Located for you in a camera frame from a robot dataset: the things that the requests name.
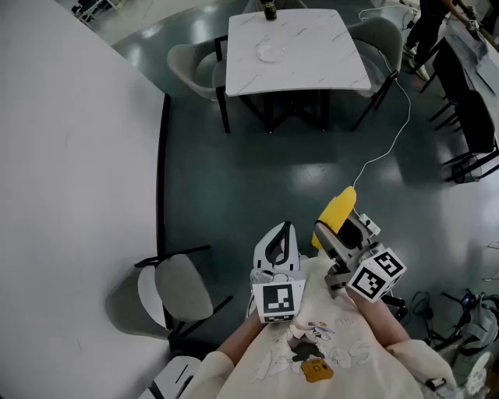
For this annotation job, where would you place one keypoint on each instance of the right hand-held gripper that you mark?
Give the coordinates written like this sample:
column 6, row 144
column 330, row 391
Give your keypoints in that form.
column 374, row 276

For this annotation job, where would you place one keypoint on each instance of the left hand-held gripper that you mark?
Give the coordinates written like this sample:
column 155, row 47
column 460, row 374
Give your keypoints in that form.
column 278, row 300

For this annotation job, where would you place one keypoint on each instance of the yellow corn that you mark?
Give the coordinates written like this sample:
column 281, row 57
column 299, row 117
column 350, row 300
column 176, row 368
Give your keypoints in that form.
column 339, row 208

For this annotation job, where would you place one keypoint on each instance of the small white ceramic plate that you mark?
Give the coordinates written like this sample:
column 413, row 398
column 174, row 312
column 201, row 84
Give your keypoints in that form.
column 271, row 50

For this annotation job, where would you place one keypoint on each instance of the person's left forearm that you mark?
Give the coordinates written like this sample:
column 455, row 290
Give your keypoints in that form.
column 241, row 339

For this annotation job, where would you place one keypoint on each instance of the person's right forearm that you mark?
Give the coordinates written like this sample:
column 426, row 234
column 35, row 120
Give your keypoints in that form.
column 380, row 319

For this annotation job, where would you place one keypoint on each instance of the black box device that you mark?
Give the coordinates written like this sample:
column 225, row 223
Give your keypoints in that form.
column 395, row 308

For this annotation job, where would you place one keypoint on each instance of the gray chair with black legs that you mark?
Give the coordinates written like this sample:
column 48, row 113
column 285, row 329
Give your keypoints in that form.
column 183, row 288

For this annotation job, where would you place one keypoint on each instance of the cream printed sweatshirt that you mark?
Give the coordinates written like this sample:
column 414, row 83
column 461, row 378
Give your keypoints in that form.
column 343, row 350

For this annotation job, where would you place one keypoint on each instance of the white chair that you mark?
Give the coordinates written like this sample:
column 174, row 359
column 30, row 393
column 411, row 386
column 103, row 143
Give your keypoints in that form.
column 175, row 374

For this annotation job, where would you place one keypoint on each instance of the white dotted controller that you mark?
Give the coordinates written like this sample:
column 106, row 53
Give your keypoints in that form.
column 478, row 374

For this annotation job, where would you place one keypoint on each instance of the white marble table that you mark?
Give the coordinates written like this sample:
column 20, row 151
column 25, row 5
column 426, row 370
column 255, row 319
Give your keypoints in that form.
column 312, row 50

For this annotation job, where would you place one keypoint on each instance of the gray long table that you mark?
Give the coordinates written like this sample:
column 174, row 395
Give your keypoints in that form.
column 468, row 54

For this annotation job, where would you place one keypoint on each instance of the large white table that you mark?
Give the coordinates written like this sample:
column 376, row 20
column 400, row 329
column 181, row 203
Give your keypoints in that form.
column 58, row 195

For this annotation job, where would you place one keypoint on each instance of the black cup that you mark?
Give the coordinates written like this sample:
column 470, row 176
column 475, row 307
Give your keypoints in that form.
column 270, row 11

